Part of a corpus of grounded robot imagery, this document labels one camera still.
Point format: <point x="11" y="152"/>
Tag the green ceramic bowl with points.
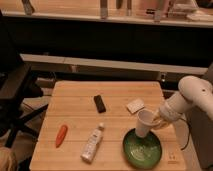
<point x="142" y="153"/>

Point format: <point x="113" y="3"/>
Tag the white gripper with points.
<point x="169" y="112"/>

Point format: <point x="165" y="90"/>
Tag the white plastic bottle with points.
<point x="92" y="144"/>

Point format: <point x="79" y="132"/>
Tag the black rectangular block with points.
<point x="99" y="104"/>

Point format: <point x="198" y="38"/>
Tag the orange carrot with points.
<point x="61" y="135"/>

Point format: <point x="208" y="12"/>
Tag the black office chair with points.
<point x="17" y="82"/>

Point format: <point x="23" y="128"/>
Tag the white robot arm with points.
<point x="192" y="91"/>

